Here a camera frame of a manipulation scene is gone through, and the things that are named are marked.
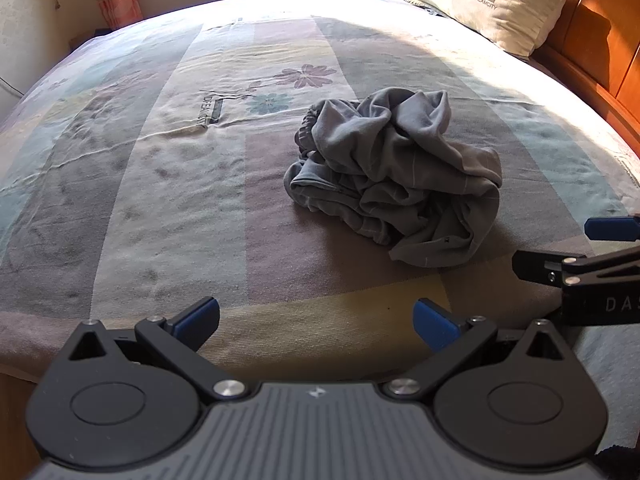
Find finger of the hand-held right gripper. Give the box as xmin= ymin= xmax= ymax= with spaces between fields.
xmin=584 ymin=216 xmax=640 ymax=242
xmin=512 ymin=245 xmax=640 ymax=288

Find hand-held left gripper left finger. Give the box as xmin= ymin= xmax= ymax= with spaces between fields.
xmin=67 ymin=296 xmax=248 ymax=403

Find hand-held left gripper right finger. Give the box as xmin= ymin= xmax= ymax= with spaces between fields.
xmin=413 ymin=298 xmax=568 ymax=403

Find grey printed pants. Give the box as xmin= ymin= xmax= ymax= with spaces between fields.
xmin=283 ymin=87 xmax=503 ymax=267

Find person's grey trouser leg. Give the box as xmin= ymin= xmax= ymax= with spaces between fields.
xmin=570 ymin=327 xmax=640 ymax=453

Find patchwork floral bed sheet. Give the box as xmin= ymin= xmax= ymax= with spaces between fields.
xmin=0 ymin=0 xmax=640 ymax=386

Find wooden headboard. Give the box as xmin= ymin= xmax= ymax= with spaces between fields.
xmin=530 ymin=0 xmax=640 ymax=151

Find cream printed pillow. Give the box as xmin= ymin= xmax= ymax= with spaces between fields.
xmin=385 ymin=0 xmax=578 ymax=58

